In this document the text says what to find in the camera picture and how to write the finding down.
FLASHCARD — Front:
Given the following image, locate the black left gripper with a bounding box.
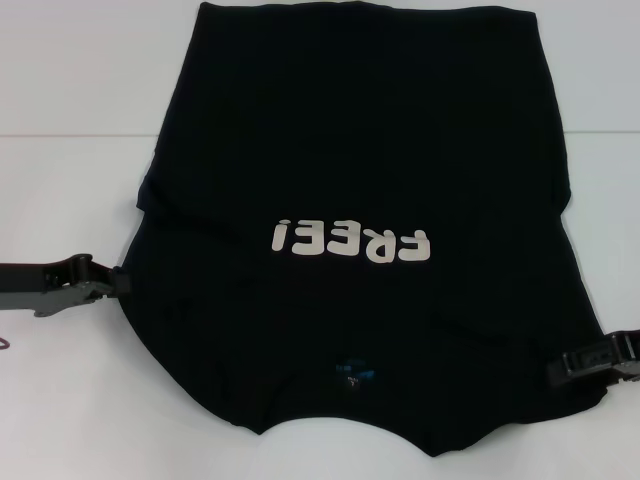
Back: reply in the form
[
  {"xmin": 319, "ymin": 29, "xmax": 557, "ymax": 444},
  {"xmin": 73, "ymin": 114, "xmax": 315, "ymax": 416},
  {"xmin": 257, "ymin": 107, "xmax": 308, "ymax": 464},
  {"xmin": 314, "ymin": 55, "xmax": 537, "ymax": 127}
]
[{"xmin": 0, "ymin": 252, "xmax": 132, "ymax": 320}]

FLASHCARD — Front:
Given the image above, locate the black shirt with FREE print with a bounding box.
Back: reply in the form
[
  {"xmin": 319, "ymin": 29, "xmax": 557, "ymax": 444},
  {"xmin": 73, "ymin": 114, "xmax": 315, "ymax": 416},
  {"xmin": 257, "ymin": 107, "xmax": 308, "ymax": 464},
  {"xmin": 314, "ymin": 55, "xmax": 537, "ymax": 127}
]
[{"xmin": 113, "ymin": 0, "xmax": 614, "ymax": 459}]

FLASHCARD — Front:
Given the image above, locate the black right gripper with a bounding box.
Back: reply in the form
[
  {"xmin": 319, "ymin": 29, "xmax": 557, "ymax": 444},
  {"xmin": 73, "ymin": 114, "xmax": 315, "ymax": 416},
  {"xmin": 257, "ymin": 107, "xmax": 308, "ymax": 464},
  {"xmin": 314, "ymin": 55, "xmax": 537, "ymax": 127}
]
[{"xmin": 547, "ymin": 329, "xmax": 640, "ymax": 390}]

